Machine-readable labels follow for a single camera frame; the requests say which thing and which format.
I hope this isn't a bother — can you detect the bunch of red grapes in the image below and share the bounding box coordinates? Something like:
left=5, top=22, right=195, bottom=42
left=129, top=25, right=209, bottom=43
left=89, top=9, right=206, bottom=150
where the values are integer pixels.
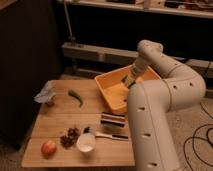
left=60, top=127, right=80, bottom=148

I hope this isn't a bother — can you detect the white bowl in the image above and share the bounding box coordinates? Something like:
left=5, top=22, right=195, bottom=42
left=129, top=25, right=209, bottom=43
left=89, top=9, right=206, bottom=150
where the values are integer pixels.
left=76, top=133, right=96, bottom=153

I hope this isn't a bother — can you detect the wooden board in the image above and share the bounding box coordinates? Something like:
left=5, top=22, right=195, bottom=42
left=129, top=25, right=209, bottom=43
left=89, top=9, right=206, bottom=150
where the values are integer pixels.
left=22, top=80, right=135, bottom=168

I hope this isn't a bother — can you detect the metal stand pole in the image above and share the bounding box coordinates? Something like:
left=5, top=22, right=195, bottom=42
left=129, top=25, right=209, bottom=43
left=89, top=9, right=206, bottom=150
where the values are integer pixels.
left=63, top=0, right=76, bottom=45

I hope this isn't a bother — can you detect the red yellow apple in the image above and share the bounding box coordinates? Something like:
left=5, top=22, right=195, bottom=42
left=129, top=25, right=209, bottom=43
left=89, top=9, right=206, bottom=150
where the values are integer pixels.
left=41, top=140, right=56, bottom=156

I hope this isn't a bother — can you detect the striped ceramic cup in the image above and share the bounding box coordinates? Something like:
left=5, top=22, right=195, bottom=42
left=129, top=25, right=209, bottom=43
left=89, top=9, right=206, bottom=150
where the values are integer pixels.
left=100, top=112, right=125, bottom=127

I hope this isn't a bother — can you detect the crumpled grey cloth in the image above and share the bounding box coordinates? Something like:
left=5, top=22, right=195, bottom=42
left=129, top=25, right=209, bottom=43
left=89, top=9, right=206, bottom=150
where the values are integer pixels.
left=34, top=81, right=56, bottom=105

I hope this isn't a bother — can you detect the grey metal rail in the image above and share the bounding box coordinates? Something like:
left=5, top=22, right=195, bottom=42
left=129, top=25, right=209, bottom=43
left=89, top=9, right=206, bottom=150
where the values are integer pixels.
left=62, top=42, right=213, bottom=78

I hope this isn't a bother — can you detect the background shelf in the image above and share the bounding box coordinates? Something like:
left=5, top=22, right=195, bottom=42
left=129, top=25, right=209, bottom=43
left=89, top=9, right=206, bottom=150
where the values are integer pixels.
left=57, top=0, right=213, bottom=19

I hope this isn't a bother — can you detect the black cable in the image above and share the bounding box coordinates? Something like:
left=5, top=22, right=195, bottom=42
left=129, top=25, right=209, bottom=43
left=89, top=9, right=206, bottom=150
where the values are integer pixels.
left=183, top=99, right=213, bottom=168

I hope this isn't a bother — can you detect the yellow plastic tray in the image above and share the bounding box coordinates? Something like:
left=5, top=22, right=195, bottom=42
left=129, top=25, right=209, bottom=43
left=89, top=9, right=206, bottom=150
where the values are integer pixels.
left=94, top=64, right=162, bottom=115

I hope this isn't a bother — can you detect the green chili pepper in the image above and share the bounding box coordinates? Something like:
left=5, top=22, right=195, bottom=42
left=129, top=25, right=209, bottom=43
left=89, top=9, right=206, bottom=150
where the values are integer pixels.
left=68, top=89, right=83, bottom=107

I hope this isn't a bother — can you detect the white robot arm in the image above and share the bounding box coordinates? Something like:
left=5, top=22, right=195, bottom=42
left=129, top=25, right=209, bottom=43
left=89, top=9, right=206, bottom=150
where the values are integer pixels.
left=127, top=40, right=206, bottom=171

